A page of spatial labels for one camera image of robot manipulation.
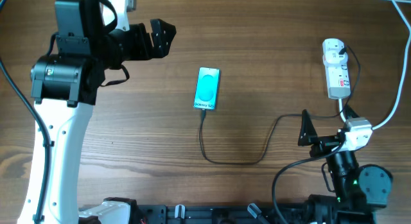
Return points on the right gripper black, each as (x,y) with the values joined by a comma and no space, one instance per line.
(309,136)

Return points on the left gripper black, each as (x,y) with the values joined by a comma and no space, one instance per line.
(145,51)

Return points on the smartphone with teal screen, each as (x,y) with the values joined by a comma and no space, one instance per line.
(207,88)

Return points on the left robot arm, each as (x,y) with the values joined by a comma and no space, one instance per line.
(92,36)

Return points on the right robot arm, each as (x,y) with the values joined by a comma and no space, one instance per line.
(359,190)

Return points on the white charger plug adapter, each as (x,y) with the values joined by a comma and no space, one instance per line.
(332,58)

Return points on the white power strip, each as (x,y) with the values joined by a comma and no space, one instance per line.
(337,78)

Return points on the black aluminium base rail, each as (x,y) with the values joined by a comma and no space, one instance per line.
(181,214)

